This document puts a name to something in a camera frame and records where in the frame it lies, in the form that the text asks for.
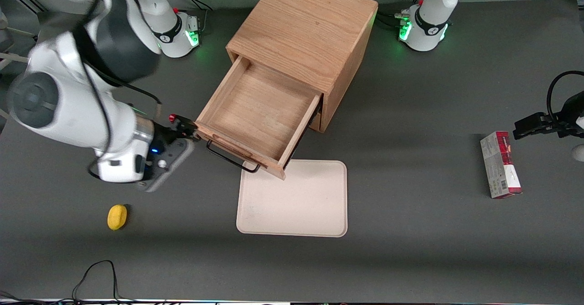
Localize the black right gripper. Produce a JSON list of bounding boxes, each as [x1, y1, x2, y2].
[[152, 115, 202, 154]]

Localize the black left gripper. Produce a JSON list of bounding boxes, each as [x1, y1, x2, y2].
[[513, 90, 584, 140]]

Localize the black metal drawer handle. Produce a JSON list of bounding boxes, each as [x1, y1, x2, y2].
[[206, 140, 262, 175]]

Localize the wooden drawer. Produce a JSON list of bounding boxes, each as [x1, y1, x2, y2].
[[309, 107, 325, 132], [195, 55, 323, 181]]

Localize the wooden drawer cabinet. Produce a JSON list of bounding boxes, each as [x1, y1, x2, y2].
[[226, 0, 379, 134]]

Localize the red soda bottle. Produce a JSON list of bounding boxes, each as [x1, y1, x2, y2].
[[168, 114, 192, 131]]

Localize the grey and red carton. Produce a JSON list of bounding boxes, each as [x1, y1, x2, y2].
[[480, 131, 523, 199]]

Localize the yellow lemon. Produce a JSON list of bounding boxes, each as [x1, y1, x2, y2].
[[107, 204, 128, 231]]

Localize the cream rectangular tray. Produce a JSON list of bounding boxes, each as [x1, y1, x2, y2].
[[236, 159, 348, 238]]

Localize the white metal stand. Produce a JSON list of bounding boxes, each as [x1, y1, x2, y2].
[[0, 9, 32, 119]]

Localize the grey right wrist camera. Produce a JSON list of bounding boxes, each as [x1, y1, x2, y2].
[[135, 137, 195, 193]]

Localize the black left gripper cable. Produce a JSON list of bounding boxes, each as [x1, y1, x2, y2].
[[547, 70, 584, 124]]

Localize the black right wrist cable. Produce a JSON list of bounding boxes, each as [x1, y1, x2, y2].
[[81, 0, 163, 181]]

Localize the black right arm base cables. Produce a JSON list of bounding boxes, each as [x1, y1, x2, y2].
[[172, 0, 215, 35]]

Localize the black arm base cables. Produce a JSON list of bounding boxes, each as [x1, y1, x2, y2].
[[376, 0, 427, 32], [172, 0, 215, 35]]

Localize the black cable at table edge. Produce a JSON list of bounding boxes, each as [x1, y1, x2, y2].
[[0, 260, 137, 305]]

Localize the black left arm base cables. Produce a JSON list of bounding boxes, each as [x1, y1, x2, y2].
[[376, 0, 427, 32]]

